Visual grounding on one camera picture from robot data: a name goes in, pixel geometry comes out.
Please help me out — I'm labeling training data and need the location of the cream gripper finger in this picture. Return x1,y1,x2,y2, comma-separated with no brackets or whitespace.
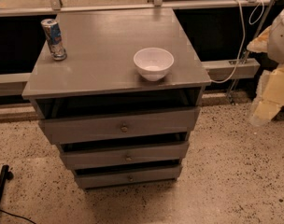
247,26,271,53
249,64,284,126

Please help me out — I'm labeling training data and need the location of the grey top drawer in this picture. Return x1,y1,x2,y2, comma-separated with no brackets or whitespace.
39,107,200,145

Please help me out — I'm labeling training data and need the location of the grey drawer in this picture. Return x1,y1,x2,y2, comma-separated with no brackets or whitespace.
39,107,200,145
60,141,189,170
75,164,182,189

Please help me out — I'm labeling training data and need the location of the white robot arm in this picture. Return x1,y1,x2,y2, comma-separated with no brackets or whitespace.
247,9,284,126

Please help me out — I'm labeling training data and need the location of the grey middle drawer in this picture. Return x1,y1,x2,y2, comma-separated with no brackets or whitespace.
60,141,189,170

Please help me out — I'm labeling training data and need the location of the grey bottom drawer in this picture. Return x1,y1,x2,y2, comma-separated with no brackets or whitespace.
75,164,182,189

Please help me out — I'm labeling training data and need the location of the grey wooden drawer cabinet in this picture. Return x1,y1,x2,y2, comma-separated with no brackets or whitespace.
22,8,210,178

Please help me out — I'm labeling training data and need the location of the slanted metal pole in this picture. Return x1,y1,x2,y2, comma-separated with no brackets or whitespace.
224,0,276,105

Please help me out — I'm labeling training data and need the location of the white bowl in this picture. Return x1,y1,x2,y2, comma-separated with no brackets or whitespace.
134,48,174,81

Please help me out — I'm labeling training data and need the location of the silver blue drink can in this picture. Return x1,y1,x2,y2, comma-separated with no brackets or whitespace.
41,19,67,61

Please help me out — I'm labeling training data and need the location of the black stand leg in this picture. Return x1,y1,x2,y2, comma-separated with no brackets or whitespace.
0,165,13,202

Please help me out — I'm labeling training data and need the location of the white cable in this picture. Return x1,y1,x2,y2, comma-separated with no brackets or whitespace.
206,0,266,85

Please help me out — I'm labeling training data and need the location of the metal railing frame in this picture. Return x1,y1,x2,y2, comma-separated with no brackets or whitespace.
0,0,273,96

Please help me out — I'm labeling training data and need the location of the thin black cable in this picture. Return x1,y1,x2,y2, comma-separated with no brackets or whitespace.
0,208,37,224

